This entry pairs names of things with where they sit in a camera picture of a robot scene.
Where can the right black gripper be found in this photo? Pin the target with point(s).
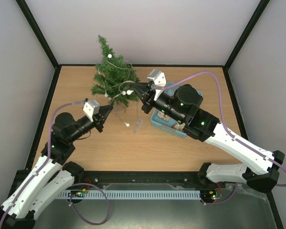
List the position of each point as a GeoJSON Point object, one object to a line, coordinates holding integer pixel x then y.
{"type": "Point", "coordinates": [148, 100]}

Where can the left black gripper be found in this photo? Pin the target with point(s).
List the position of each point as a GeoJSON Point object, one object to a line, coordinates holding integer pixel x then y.
{"type": "Point", "coordinates": [99, 119]}

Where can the small green christmas tree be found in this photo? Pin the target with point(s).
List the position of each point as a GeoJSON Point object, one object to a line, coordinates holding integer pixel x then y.
{"type": "Point", "coordinates": [113, 76]}

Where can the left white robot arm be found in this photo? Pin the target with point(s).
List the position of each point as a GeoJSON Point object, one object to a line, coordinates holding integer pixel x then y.
{"type": "Point", "coordinates": [52, 173]}

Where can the wooden heart ornament red bow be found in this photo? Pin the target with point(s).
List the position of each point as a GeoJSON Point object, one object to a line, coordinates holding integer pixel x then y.
{"type": "Point", "coordinates": [163, 116]}

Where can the light blue plastic basket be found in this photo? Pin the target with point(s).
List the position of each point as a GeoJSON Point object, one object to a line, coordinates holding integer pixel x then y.
{"type": "Point", "coordinates": [166, 126]}

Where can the gingerbread man ornament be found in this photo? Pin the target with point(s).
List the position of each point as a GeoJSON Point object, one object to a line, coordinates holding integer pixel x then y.
{"type": "Point", "coordinates": [178, 127]}

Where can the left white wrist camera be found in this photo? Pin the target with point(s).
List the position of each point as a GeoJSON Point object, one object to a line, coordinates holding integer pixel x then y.
{"type": "Point", "coordinates": [90, 108]}

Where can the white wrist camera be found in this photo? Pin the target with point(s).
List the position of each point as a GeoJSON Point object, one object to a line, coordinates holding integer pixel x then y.
{"type": "Point", "coordinates": [90, 108]}
{"type": "Point", "coordinates": [157, 82]}

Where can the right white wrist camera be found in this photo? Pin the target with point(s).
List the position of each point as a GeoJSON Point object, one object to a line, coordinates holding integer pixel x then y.
{"type": "Point", "coordinates": [157, 82]}

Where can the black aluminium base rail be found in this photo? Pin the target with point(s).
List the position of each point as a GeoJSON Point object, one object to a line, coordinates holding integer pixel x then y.
{"type": "Point", "coordinates": [183, 179]}

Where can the light blue slotted cable duct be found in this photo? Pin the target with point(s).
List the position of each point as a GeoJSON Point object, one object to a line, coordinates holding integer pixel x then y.
{"type": "Point", "coordinates": [135, 195]}

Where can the black frame post left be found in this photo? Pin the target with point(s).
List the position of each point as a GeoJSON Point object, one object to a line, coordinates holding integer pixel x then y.
{"type": "Point", "coordinates": [22, 4]}

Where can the black frame post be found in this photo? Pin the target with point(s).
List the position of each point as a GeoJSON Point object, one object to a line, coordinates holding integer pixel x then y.
{"type": "Point", "coordinates": [22, 4]}
{"type": "Point", "coordinates": [262, 5]}

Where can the black frame post right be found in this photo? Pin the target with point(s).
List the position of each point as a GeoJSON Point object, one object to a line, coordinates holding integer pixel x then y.
{"type": "Point", "coordinates": [262, 5]}

